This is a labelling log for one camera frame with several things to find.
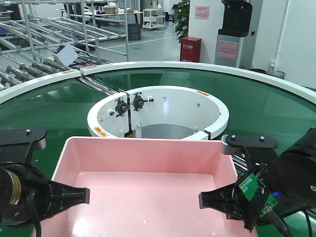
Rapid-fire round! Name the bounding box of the white inner conveyor ring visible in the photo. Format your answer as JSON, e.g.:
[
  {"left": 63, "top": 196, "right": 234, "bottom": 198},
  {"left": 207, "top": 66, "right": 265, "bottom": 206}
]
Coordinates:
[{"left": 87, "top": 85, "right": 230, "bottom": 140}]

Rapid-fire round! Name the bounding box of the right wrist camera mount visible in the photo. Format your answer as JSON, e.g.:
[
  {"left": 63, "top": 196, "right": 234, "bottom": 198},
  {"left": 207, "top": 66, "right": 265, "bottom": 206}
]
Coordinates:
[{"left": 221, "top": 134, "right": 278, "bottom": 170}]

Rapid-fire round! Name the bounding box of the white shelf cart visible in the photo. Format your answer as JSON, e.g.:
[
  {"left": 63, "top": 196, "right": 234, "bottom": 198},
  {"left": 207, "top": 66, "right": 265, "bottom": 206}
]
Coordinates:
[{"left": 142, "top": 8, "right": 165, "bottom": 30}]

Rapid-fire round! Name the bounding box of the white control box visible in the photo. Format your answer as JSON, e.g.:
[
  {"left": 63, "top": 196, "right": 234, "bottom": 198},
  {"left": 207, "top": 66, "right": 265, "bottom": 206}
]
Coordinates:
[{"left": 52, "top": 44, "right": 78, "bottom": 66}]

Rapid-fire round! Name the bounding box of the green circuit board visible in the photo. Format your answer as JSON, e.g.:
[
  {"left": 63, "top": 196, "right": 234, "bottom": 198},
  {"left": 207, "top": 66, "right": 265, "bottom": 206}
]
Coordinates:
[{"left": 238, "top": 173, "right": 278, "bottom": 217}]

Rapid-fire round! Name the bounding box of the white outer conveyor rim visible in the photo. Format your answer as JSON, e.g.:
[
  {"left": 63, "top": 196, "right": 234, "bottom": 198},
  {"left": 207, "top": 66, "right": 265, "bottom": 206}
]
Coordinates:
[{"left": 0, "top": 61, "right": 316, "bottom": 104}]

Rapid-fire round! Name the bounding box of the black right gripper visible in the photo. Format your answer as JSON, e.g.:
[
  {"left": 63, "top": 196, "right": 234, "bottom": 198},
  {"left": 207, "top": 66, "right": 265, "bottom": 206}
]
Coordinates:
[{"left": 198, "top": 165, "right": 279, "bottom": 230}]

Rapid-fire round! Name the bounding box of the black water dispenser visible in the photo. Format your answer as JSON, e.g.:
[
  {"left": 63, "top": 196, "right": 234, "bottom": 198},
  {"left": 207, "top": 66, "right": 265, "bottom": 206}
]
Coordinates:
[{"left": 214, "top": 0, "right": 253, "bottom": 67}]

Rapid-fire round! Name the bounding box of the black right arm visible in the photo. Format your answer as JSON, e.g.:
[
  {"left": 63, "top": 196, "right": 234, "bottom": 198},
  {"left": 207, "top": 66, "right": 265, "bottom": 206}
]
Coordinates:
[{"left": 198, "top": 128, "right": 316, "bottom": 237}]

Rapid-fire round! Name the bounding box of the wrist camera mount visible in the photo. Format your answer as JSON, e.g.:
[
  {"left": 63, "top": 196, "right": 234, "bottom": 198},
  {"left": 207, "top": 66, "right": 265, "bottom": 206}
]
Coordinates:
[
  {"left": 0, "top": 127, "right": 47, "bottom": 164},
  {"left": 221, "top": 134, "right": 278, "bottom": 170}
]

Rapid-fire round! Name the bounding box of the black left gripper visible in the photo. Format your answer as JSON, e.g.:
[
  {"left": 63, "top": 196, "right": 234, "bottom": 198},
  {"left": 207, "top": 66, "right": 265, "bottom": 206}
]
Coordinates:
[{"left": 0, "top": 162, "right": 90, "bottom": 227}]

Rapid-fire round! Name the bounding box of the pink wall notice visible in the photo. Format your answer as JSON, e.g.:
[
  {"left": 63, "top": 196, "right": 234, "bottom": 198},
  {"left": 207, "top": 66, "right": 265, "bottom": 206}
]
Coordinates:
[{"left": 195, "top": 6, "right": 210, "bottom": 20}]

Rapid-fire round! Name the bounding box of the black crate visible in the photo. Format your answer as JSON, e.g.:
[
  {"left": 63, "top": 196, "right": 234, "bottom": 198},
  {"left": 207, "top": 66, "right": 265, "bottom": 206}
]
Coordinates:
[{"left": 127, "top": 24, "right": 141, "bottom": 40}]

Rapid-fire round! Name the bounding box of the wire waste basket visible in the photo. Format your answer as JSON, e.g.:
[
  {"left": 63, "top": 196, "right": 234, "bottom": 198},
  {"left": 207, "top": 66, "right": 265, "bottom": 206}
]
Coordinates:
[{"left": 267, "top": 70, "right": 286, "bottom": 79}]

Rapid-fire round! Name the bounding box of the red fire extinguisher cabinet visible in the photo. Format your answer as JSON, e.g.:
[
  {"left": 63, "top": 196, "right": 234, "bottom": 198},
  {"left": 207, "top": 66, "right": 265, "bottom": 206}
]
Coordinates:
[{"left": 180, "top": 37, "right": 202, "bottom": 63}]

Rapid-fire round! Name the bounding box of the green circular conveyor belt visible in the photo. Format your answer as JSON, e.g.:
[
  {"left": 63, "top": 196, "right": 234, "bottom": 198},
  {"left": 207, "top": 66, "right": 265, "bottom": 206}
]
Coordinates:
[{"left": 0, "top": 68, "right": 316, "bottom": 177}]

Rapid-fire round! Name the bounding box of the pink plastic bin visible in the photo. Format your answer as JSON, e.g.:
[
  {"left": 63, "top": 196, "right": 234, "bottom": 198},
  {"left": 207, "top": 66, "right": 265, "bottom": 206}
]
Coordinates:
[{"left": 41, "top": 137, "right": 257, "bottom": 237}]

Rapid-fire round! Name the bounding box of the metal roller conveyor rack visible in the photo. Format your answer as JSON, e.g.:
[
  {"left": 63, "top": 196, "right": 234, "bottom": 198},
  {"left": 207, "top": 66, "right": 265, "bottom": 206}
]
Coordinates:
[{"left": 0, "top": 0, "right": 128, "bottom": 91}]

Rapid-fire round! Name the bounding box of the green potted plant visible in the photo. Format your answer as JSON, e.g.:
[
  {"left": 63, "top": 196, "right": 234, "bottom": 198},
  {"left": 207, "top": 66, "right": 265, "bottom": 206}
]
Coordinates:
[{"left": 175, "top": 0, "right": 190, "bottom": 41}]

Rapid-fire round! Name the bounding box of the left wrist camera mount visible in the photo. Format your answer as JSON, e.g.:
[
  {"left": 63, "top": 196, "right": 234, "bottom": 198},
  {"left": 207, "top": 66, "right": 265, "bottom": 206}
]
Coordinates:
[{"left": 0, "top": 127, "right": 47, "bottom": 164}]

